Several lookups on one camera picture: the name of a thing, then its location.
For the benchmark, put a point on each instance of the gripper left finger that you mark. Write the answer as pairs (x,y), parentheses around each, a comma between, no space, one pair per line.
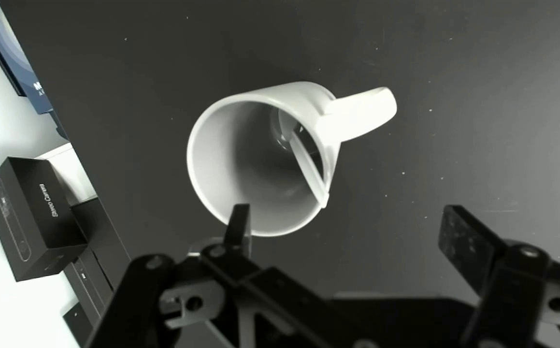
(135,295)

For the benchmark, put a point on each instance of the plain black box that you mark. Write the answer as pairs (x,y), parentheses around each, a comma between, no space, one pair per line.
(98,232)

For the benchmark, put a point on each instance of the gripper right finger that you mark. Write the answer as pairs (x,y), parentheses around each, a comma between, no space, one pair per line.
(511,290)

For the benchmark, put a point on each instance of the small black box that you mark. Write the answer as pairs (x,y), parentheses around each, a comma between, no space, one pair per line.
(78,325)

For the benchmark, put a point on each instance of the black box with white print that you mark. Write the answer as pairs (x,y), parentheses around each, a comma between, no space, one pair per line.
(28,217)

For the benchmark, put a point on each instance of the white mug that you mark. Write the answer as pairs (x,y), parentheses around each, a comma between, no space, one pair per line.
(241,164)

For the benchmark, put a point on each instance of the clear plastic spoon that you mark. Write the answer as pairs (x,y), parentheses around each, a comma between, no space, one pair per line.
(308,169)

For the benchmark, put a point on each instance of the blue box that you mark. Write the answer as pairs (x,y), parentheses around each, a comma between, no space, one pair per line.
(14,53)

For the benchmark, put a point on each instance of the slim black box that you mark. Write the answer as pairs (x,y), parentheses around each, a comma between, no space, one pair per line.
(89,285)

